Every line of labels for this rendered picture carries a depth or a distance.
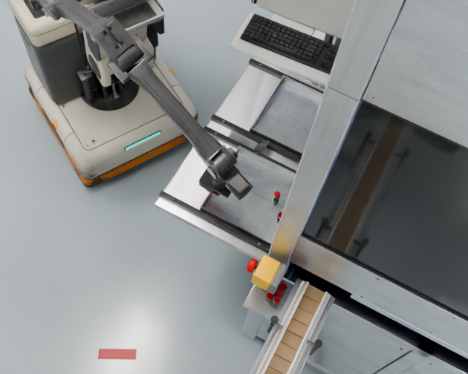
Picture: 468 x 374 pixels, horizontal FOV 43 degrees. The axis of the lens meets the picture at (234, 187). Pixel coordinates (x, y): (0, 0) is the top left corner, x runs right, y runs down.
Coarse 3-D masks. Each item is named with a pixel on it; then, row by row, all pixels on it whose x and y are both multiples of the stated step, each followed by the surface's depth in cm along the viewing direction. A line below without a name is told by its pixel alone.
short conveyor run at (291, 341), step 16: (304, 288) 170; (288, 304) 171; (304, 304) 172; (320, 304) 168; (272, 320) 163; (288, 320) 166; (304, 320) 170; (320, 320) 170; (272, 336) 167; (288, 336) 168; (304, 336) 166; (272, 352) 161; (288, 352) 166; (304, 352) 167; (256, 368) 163; (272, 368) 171; (288, 368) 164
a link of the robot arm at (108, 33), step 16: (48, 0) 174; (64, 0) 170; (80, 0) 176; (64, 16) 173; (80, 16) 160; (96, 16) 157; (112, 16) 152; (96, 32) 151; (112, 32) 152; (112, 48) 152; (128, 48) 154; (128, 64) 155
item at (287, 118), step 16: (288, 80) 212; (272, 96) 209; (288, 96) 211; (304, 96) 212; (320, 96) 210; (272, 112) 208; (288, 112) 208; (304, 112) 209; (256, 128) 204; (272, 128) 205; (288, 128) 205; (304, 128) 206; (288, 144) 202; (304, 144) 203
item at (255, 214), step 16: (240, 160) 198; (256, 160) 198; (256, 176) 196; (272, 176) 196; (288, 176) 196; (256, 192) 193; (272, 192) 193; (288, 192) 194; (208, 208) 189; (224, 208) 190; (240, 208) 190; (256, 208) 190; (272, 208) 191; (240, 224) 187; (256, 224) 188; (272, 224) 188; (272, 240) 186
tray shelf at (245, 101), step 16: (240, 80) 213; (256, 80) 214; (272, 80) 214; (304, 80) 215; (240, 96) 210; (256, 96) 211; (224, 112) 207; (240, 112) 207; (256, 112) 208; (224, 128) 204; (224, 144) 201; (192, 160) 197; (288, 160) 200; (176, 176) 194; (192, 176) 194; (176, 192) 191; (192, 192) 192; (208, 192) 192; (160, 208) 189; (176, 208) 189; (192, 224) 187; (208, 224) 187; (224, 240) 185; (240, 240) 185; (256, 256) 183; (288, 272) 182
